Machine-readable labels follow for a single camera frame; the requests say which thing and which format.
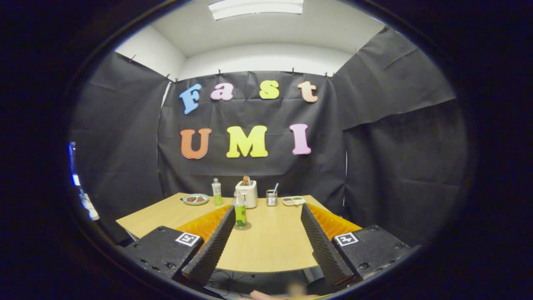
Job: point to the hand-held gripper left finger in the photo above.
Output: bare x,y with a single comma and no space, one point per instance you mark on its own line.
214,248

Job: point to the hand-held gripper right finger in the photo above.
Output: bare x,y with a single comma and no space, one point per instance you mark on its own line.
320,248

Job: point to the green label juice bottle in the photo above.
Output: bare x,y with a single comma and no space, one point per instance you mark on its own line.
240,216

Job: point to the pale green plate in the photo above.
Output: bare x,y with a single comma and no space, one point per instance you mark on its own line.
195,203

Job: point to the black backdrop cloth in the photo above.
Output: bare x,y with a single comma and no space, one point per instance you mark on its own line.
120,146

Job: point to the round brown coaster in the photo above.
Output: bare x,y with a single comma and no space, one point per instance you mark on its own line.
248,226

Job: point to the brown toast slice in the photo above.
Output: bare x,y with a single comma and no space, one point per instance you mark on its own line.
246,181

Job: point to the ceiling light panel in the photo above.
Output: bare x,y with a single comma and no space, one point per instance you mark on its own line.
256,7

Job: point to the tall white label bottle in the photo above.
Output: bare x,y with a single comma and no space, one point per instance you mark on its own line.
217,193

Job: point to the white divided tray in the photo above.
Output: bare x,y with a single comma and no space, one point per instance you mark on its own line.
293,201

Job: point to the white side desk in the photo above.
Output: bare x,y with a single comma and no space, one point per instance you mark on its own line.
88,206

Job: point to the cream toaster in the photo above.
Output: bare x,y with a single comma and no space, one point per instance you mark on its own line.
251,193

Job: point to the computer monitor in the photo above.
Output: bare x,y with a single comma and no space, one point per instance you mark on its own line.
73,164

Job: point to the wooden table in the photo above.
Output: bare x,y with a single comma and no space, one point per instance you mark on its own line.
270,246

